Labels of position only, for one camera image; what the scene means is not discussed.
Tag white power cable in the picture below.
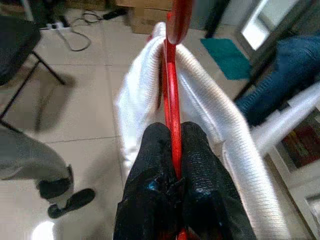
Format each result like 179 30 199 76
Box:
56 24 91 53

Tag brown cardboard box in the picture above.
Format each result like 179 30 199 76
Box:
129 0 173 35

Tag black chair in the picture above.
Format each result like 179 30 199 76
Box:
0 13 76 132

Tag red plastic clothes hanger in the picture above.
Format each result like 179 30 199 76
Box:
161 0 191 240

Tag black power adapter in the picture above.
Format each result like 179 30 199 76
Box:
102 9 122 21

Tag white glass door cabinet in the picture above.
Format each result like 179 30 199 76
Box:
238 0 320 240

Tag teal floor mat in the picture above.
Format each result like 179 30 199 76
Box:
200 37 252 81

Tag black slipper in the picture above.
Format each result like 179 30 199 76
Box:
47 187 96 220

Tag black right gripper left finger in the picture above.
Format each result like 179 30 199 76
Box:
113 122 185 240

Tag white power strip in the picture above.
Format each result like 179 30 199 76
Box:
39 21 71 31

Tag white knit sweater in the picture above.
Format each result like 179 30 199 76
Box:
113 21 301 240

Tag blue denim jeans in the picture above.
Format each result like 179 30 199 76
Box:
234 34 320 127

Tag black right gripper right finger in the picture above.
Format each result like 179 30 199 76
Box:
181 121 256 240

